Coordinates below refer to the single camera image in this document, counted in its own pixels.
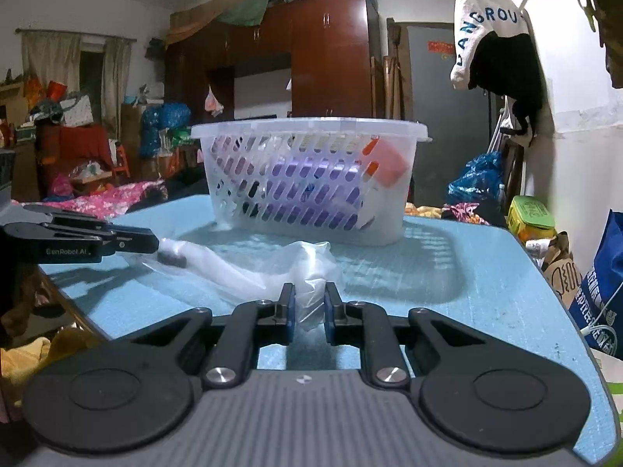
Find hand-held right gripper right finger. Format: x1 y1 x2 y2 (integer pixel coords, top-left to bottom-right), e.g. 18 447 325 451
324 282 512 391

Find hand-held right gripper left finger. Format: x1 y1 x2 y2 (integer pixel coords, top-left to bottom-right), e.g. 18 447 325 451
104 282 297 391

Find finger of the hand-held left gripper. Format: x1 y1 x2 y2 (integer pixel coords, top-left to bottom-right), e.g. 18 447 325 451
22 203 116 229
100 226 160 256

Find clear plastic bag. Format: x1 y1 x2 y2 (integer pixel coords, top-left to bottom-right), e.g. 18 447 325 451
117 237 347 332

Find purple tissue pack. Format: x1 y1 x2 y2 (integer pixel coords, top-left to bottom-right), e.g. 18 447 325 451
214 153 371 230

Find orange box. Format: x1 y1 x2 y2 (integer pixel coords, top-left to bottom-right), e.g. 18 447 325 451
363 137 410 190

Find white plastic basket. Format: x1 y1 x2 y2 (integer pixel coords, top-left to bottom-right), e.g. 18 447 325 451
191 117 433 246

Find pink floral blanket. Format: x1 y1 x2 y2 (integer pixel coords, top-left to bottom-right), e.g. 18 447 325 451
14 180 166 219

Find red cloth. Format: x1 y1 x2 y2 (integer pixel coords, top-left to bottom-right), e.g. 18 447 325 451
39 124 115 171

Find yellow cloth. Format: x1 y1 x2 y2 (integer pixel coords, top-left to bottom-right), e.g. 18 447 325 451
0 328 98 400

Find blue patterned sacks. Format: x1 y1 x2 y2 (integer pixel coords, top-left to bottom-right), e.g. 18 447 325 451
141 103 192 156

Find hanging white plastic bag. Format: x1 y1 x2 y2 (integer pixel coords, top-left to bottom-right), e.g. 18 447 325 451
204 86 225 118

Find beige curtain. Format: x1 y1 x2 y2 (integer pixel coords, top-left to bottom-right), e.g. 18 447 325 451
19 29 132 132

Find colourful patterned cloth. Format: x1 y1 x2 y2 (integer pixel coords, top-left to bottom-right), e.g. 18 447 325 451
406 202 490 225

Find blue plastic bag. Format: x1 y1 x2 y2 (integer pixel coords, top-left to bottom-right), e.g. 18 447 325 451
448 152 504 205

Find yellow container with green lid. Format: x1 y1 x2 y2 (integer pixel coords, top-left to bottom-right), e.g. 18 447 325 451
509 195 556 244

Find grey door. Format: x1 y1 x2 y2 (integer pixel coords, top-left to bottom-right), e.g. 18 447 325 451
406 22 502 195

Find brown paper bag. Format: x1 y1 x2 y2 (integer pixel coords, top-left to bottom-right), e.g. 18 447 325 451
526 231 582 302

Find dark wooden wardrobe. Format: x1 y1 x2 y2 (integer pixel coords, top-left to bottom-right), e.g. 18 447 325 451
163 0 385 120

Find green cloth on wardrobe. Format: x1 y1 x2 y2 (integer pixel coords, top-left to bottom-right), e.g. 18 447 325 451
216 0 332 25

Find blue shopping bag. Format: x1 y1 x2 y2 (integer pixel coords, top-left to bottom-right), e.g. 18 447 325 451
569 209 623 351

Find green and white box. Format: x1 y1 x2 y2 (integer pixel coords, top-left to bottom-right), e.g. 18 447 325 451
591 350 623 448

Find white and black hoodie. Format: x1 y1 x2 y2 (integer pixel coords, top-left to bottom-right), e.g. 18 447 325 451
450 0 543 147

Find hanging olive garment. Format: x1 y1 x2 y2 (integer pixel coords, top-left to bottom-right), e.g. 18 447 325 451
577 0 623 88

